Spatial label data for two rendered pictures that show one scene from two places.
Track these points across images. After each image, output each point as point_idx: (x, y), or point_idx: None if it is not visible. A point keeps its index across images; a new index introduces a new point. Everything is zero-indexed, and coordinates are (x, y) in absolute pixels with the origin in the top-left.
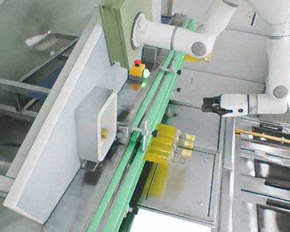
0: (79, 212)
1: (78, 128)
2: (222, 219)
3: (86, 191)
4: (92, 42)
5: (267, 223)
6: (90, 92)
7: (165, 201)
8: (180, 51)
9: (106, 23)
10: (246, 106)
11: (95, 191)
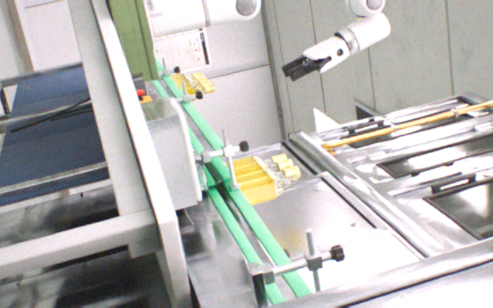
0: (226, 259)
1: (156, 153)
2: (396, 223)
3: (209, 243)
4: (112, 37)
5: (453, 207)
6: None
7: (306, 245)
8: (221, 21)
9: (118, 8)
10: (344, 42)
11: (221, 237)
